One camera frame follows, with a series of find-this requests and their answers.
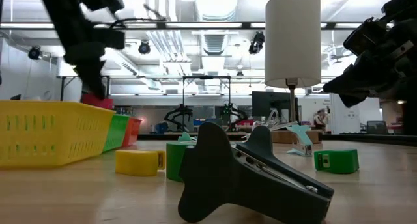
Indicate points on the green tape roll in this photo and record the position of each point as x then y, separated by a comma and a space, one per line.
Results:
172, 159

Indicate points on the dark office chair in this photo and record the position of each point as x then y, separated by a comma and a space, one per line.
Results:
377, 128

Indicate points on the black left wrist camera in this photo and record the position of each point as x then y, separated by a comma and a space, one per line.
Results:
112, 39

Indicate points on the white cabinet column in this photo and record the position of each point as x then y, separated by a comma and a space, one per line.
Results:
345, 120

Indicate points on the orange block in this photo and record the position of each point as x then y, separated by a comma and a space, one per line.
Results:
99, 103

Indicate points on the black background robot arm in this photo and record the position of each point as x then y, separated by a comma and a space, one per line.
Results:
233, 111
180, 111

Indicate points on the blue bin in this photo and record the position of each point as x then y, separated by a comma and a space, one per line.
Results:
162, 127

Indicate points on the table lamp with white shade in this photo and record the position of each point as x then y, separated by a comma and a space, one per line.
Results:
293, 38

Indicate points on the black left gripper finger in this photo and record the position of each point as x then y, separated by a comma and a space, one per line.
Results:
96, 80
82, 75

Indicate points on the green plastic basket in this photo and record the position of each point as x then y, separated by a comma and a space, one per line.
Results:
115, 133

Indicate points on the yellow plastic basket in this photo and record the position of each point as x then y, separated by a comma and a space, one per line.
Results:
49, 136

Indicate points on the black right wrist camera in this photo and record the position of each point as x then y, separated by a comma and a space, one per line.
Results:
365, 36

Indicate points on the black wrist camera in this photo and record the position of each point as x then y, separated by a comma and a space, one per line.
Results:
112, 39
365, 36

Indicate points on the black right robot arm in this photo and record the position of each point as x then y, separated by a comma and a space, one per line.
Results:
404, 2

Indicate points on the black aluminium rig frame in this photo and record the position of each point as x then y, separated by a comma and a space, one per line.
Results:
208, 25

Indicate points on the orange plastic basket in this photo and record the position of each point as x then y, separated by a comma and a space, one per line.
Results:
132, 133

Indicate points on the black background rig frame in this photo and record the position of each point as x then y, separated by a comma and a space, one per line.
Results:
207, 77

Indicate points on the green mini stapler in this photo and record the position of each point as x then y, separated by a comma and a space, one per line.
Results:
342, 161

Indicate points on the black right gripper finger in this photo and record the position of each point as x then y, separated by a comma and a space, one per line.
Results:
355, 98
352, 80

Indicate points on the black ceiling-hung camera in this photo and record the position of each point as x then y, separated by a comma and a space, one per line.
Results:
144, 47
256, 42
34, 52

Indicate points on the black staple remover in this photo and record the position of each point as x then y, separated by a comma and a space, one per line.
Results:
228, 185

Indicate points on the black computer monitor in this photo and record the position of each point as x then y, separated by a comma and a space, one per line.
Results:
270, 103

